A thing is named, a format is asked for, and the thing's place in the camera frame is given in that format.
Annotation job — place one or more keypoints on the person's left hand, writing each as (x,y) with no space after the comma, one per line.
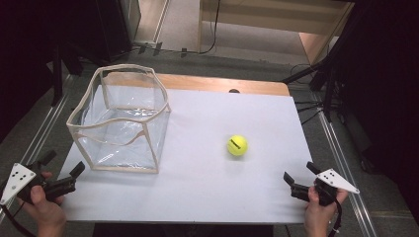
(46,207)

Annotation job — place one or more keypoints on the yellow tennis ball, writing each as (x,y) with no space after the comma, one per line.
(237,145)

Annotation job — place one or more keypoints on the light wooden shelf unit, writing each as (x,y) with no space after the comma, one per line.
(263,19)

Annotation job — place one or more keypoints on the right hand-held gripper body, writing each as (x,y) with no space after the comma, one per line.
(329,184)

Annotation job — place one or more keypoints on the metal floor rail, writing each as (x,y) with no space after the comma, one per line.
(346,177)
(39,131)

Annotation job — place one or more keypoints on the small dark knob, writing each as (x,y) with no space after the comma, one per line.
(234,91)

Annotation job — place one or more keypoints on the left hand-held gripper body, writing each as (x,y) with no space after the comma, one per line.
(18,179)

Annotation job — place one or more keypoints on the white table mat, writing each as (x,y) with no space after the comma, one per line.
(201,187)

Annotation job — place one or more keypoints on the black tripod stand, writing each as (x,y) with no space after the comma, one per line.
(329,65)

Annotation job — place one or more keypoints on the clear plastic bin beige trim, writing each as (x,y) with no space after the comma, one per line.
(118,131)

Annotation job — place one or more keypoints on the black metal stand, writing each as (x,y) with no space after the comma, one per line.
(58,72)

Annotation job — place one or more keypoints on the wooden table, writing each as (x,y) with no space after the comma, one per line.
(217,84)

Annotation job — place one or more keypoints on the person's right hand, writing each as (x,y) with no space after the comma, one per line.
(318,214)

